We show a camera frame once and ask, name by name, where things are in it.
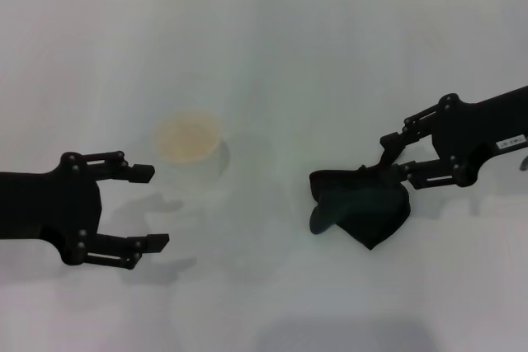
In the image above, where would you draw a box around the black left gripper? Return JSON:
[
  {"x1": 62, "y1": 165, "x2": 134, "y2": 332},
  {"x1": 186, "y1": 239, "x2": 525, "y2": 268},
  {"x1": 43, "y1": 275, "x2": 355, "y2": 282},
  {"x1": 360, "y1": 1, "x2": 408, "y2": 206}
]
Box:
[{"x1": 0, "y1": 150, "x2": 172, "y2": 272}]

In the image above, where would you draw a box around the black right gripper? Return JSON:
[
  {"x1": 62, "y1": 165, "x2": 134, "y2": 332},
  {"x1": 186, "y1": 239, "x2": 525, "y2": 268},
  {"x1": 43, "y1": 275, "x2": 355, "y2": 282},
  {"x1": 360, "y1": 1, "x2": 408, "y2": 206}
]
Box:
[{"x1": 375, "y1": 85, "x2": 528, "y2": 191}]

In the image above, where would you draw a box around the dark blue rag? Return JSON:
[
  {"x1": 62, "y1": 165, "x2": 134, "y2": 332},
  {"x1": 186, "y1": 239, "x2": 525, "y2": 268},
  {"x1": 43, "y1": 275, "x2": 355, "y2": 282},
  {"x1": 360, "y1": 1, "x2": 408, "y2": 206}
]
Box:
[{"x1": 308, "y1": 163, "x2": 413, "y2": 251}]

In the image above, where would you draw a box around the white paper cup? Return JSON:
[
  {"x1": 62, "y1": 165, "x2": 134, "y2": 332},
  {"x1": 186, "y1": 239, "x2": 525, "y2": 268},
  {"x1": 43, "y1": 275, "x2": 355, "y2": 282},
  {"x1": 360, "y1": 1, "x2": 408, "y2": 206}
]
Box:
[{"x1": 152, "y1": 110, "x2": 230, "y2": 185}]

